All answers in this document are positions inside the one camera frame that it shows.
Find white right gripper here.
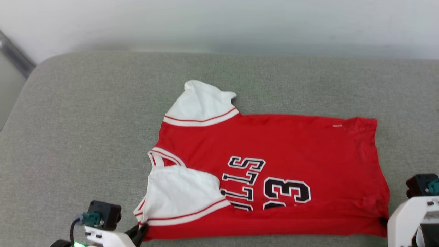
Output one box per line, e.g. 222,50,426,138
379,196,439,247

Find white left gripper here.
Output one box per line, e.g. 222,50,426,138
84,223,149,247

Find red and white basketball jersey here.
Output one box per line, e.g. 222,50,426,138
134,80,391,241

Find grey fabric sofa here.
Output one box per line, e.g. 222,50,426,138
0,51,439,247

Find teal left camera connector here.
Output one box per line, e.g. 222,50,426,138
76,212,102,227

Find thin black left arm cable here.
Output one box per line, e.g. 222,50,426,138
70,217,81,246

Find dark grey wall skirting strip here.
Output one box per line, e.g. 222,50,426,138
0,30,37,80

